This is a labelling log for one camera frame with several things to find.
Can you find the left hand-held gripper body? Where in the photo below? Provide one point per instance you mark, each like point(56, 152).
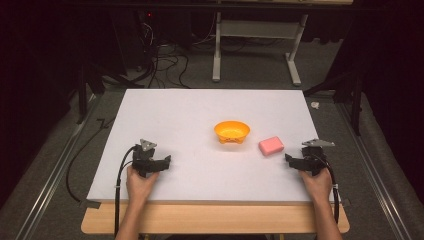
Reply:
point(144, 156)

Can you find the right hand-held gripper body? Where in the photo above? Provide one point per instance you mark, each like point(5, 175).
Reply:
point(313, 156)

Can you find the pink soap bar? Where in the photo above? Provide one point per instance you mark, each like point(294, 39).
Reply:
point(271, 145)

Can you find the orange plastic bowl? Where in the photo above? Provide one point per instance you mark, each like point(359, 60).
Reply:
point(232, 132)

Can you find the person's left hand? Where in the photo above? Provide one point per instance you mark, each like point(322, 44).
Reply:
point(140, 186)

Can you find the person's right hand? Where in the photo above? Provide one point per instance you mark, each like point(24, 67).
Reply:
point(317, 186)

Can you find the small white floor scrap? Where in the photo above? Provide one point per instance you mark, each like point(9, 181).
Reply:
point(315, 105)

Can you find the black tripod stand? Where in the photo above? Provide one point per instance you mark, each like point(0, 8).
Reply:
point(350, 90)
point(90, 80)

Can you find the metal floor rail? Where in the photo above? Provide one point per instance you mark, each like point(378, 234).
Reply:
point(53, 176)
point(373, 173)

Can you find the white metal desk frame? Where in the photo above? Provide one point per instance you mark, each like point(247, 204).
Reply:
point(256, 30)

